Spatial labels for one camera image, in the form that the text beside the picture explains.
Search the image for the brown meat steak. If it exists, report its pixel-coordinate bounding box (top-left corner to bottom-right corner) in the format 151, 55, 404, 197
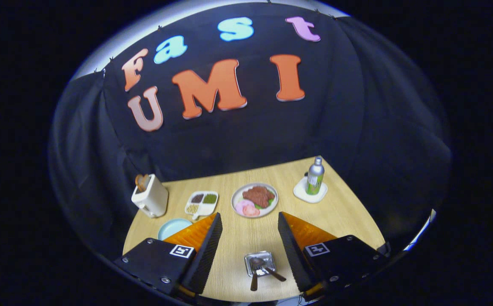
242, 186, 274, 209

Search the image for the green and silver bottle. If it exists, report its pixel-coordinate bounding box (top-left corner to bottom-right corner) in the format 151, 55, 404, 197
306, 156, 325, 196

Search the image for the wooden-handled metal spoon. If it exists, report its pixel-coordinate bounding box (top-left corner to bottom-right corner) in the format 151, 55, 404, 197
250, 257, 265, 292

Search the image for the white coaster dish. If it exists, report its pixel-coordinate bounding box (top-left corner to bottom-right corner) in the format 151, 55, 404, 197
293, 172, 328, 204

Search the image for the white round plate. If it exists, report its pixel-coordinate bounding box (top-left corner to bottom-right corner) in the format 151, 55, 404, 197
231, 183, 279, 218

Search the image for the white toaster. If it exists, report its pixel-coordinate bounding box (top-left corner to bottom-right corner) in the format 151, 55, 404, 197
131, 174, 169, 218

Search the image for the metal wire basket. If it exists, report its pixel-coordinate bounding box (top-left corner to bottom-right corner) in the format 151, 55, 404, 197
245, 251, 276, 278

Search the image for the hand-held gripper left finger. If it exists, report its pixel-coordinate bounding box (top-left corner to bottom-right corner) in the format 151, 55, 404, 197
114, 212, 223, 298

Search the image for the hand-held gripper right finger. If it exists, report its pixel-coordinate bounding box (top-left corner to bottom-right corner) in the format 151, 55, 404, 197
277, 212, 389, 298

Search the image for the wooden-handled metal fork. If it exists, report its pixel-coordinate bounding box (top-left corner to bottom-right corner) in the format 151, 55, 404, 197
258, 263, 287, 282

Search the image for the white divided dish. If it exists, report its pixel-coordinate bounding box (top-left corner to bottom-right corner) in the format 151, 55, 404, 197
185, 191, 219, 221

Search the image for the teal round plate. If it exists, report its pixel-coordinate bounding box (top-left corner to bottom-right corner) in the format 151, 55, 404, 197
157, 218, 194, 241

